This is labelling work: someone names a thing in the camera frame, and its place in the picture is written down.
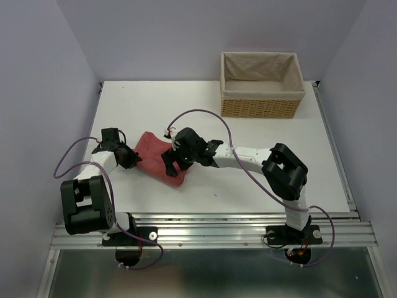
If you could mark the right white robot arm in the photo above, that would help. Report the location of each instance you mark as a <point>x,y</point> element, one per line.
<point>285,173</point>

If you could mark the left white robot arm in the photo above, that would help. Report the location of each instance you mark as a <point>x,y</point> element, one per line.
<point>88,199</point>

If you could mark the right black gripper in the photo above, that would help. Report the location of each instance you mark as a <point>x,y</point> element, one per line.
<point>171,156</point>

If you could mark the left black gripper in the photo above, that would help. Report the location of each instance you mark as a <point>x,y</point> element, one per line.
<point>133,159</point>

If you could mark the red t shirt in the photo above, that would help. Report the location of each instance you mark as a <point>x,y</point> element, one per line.
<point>150,148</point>

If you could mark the wicker basket with liner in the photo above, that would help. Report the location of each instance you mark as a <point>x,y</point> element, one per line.
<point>260,84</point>

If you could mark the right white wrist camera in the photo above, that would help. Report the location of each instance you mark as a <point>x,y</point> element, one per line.
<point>171,134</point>

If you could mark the aluminium mounting rail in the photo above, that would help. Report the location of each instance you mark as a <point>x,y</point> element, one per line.
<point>246,231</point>

